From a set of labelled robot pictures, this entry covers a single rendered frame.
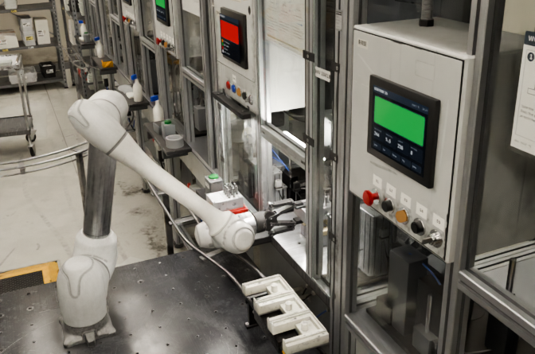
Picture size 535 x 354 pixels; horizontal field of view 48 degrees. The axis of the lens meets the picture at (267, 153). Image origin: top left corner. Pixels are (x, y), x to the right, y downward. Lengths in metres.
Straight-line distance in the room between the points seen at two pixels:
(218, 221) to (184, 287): 0.62
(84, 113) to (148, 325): 0.82
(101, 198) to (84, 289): 0.32
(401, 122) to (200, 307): 1.28
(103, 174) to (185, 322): 0.62
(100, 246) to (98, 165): 0.32
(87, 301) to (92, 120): 0.64
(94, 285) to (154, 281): 0.41
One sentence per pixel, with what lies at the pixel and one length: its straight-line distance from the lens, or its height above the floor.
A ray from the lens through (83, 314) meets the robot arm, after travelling 2.27.
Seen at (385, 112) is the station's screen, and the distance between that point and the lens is 1.45.
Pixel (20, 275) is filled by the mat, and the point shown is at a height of 0.01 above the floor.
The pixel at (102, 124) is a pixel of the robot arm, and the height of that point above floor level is 1.46.
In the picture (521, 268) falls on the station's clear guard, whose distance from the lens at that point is 1.29.
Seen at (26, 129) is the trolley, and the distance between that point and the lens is 6.00.
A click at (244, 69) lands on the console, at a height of 1.52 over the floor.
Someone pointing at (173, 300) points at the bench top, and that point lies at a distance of 2.45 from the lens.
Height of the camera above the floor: 2.07
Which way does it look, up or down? 22 degrees down
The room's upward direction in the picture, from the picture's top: 1 degrees counter-clockwise
